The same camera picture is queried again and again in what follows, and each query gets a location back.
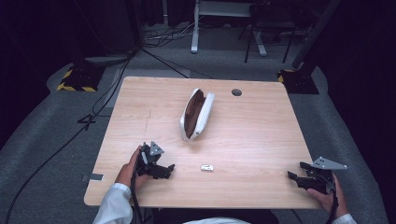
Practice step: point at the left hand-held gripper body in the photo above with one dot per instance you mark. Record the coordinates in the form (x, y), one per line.
(148, 157)

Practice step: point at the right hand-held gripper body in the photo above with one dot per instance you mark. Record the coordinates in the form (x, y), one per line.
(323, 174)

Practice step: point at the small white eraser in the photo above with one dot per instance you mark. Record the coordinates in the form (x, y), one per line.
(207, 168)

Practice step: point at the white pencil case brown lining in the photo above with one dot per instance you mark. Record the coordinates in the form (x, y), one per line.
(203, 112)

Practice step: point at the person's right hand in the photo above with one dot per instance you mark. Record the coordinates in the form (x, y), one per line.
(330, 200)

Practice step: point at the person's left hand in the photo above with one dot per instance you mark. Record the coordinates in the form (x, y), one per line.
(127, 174)

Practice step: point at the grey tape strip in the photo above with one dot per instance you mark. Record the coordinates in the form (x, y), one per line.
(95, 177)

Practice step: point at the person's torso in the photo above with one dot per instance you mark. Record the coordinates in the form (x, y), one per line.
(214, 219)

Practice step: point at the black yellow striped stand base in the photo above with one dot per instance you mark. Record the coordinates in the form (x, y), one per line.
(79, 79)
(299, 81)

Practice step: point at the slanted dark metal pole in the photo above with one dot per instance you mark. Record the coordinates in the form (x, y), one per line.
(314, 34)

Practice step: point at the dark upright stand column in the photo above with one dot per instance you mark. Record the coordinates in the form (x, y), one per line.
(106, 28)

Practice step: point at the black metal stand legs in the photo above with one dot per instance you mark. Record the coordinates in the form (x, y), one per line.
(267, 31)

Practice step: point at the white desk frame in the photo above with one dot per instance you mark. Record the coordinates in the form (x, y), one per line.
(224, 9)

